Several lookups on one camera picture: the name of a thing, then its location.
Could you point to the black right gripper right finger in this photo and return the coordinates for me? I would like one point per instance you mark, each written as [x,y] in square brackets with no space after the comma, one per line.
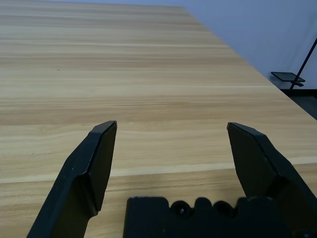
[260,161]

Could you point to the black metal stand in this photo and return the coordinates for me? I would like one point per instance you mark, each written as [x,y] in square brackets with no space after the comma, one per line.
[288,77]

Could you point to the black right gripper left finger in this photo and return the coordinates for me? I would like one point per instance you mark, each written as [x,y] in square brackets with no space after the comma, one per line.
[79,173]

